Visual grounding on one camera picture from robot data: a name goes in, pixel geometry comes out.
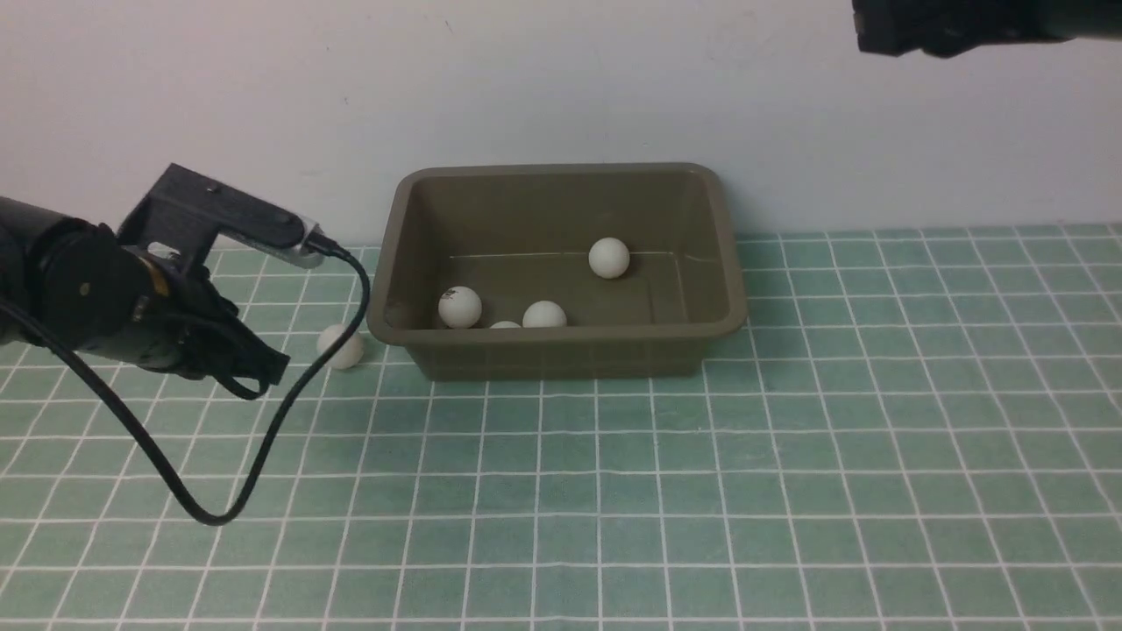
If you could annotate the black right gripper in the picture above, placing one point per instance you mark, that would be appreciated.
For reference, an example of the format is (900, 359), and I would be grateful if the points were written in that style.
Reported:
(945, 29)

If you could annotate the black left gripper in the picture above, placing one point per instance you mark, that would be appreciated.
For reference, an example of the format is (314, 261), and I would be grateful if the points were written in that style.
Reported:
(205, 329)

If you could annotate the plain white ball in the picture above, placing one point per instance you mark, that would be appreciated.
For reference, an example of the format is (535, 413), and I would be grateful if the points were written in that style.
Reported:
(609, 258)

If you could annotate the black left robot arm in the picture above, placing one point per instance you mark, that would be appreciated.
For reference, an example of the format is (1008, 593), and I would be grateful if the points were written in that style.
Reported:
(77, 282)

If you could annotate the olive plastic bin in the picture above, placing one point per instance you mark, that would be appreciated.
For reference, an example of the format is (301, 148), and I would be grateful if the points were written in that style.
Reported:
(519, 234)

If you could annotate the green checkered tablecloth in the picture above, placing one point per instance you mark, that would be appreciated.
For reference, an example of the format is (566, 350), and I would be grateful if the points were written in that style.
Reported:
(916, 430)

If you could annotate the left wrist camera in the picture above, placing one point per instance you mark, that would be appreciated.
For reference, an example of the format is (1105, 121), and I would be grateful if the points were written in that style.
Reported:
(186, 212)

